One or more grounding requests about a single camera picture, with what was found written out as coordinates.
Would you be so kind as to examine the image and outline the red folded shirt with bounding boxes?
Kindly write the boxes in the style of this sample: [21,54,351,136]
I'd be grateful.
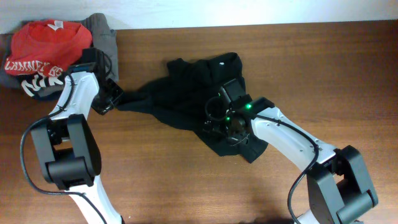
[4,20,93,77]

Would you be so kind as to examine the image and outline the dark blue folded garment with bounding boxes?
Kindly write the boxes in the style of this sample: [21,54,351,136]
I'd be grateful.
[33,91,62,101]

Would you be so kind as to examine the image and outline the grey folded garment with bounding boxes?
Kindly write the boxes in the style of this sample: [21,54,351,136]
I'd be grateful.
[1,13,119,91]

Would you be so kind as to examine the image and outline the black cable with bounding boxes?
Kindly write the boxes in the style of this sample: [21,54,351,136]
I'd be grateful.
[19,51,113,224]
[203,95,321,224]

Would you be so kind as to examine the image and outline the right black cable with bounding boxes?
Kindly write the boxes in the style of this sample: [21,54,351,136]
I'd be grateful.
[203,95,321,224]

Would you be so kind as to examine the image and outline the black t-shirt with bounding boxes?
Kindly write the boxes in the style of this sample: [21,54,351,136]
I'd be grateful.
[117,52,268,163]

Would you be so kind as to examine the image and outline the left black cable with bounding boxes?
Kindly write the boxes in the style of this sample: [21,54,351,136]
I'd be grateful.
[19,51,113,224]

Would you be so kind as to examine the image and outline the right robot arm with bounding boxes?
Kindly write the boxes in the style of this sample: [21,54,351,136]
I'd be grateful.
[203,79,379,224]

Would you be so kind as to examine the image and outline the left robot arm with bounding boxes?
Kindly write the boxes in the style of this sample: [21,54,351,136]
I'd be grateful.
[20,47,124,223]

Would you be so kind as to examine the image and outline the black white lettered shirt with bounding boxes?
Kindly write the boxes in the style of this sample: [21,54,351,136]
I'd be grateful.
[16,73,65,98]

